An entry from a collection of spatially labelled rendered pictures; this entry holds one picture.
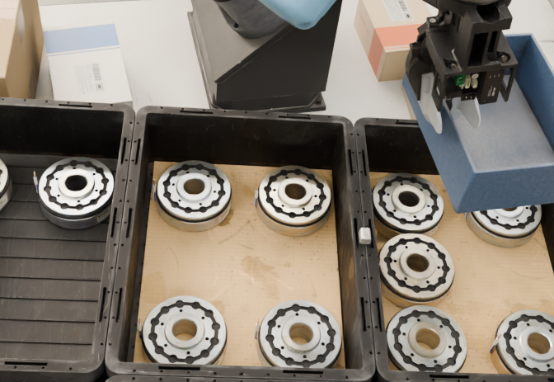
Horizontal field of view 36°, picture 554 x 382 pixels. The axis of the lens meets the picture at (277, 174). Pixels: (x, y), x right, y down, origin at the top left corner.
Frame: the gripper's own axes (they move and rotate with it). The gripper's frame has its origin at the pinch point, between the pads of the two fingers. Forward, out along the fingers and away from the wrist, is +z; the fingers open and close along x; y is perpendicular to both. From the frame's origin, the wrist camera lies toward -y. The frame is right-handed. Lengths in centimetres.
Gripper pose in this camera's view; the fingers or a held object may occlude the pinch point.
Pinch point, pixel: (440, 112)
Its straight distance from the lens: 95.2
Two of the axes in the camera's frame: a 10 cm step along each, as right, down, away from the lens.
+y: 1.7, 7.8, -6.1
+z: 0.3, 6.1, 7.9
